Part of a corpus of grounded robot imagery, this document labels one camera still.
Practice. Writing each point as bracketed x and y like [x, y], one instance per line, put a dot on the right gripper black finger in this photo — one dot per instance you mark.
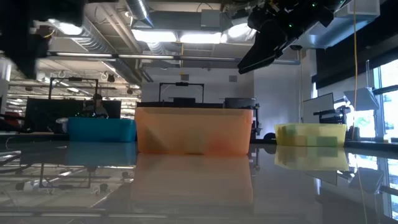
[264, 49]

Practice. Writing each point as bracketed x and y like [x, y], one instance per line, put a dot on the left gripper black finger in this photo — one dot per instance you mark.
[26, 67]

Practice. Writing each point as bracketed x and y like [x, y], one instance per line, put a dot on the tan wooden wedge block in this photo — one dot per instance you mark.
[149, 144]

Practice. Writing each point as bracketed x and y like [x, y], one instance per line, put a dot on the wide black monitor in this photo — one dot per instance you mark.
[46, 113]

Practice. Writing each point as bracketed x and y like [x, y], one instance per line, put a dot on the red object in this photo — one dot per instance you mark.
[12, 120]

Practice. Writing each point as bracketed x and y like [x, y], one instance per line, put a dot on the small black monitor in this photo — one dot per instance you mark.
[239, 103]

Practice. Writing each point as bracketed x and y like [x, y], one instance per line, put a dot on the grey ceiling box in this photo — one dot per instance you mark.
[211, 18]

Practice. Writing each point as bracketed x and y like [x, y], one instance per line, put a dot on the ceiling light panel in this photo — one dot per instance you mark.
[154, 35]
[200, 38]

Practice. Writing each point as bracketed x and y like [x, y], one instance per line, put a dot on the black stand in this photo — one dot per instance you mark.
[256, 121]

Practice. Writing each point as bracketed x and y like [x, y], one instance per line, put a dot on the white screen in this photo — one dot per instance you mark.
[317, 107]

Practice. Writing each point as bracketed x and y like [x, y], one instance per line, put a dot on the yellow plastic bin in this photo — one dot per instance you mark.
[311, 130]

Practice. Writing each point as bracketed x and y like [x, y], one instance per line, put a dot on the black desk equipment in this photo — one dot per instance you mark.
[332, 118]

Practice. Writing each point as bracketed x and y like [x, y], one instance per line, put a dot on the blue plastic bin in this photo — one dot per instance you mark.
[99, 130]

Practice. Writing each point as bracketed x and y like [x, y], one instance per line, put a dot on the orange plastic bin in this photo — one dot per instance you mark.
[192, 124]

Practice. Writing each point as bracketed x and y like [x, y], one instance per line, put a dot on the horizontal metal pipe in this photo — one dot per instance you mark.
[146, 57]

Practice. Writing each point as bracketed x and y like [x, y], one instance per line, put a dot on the black metal gantry frame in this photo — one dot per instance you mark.
[74, 79]
[182, 84]

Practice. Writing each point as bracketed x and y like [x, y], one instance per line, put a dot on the ribbed silver duct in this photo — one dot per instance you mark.
[93, 40]

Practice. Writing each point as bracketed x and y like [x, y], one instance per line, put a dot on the silver ventilation duct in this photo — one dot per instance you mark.
[138, 11]

